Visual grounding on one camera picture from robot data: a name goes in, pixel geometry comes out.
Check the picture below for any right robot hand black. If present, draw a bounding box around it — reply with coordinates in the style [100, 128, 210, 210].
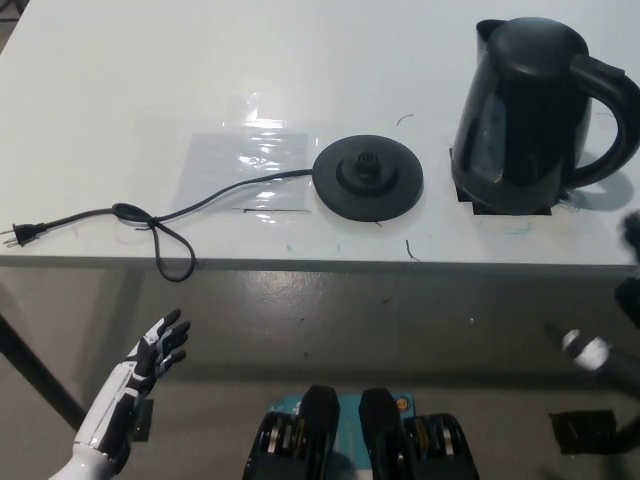
[544, 209, 640, 392]

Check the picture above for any black power cord with plug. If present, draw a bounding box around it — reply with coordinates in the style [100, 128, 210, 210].
[0, 167, 317, 280]

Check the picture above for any clear plastic sheet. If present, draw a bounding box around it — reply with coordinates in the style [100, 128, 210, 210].
[169, 89, 316, 216]

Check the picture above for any black electric kettle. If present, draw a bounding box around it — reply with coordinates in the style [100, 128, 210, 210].
[449, 18, 635, 211]

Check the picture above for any round black kettle base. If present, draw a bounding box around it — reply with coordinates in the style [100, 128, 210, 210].
[312, 133, 426, 224]

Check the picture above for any black tape patch on table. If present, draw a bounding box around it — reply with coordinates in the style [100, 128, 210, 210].
[448, 144, 557, 218]

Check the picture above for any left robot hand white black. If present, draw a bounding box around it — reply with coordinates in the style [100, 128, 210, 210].
[73, 308, 192, 462]

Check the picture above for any black table leg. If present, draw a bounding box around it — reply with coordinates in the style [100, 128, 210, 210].
[0, 309, 87, 432]

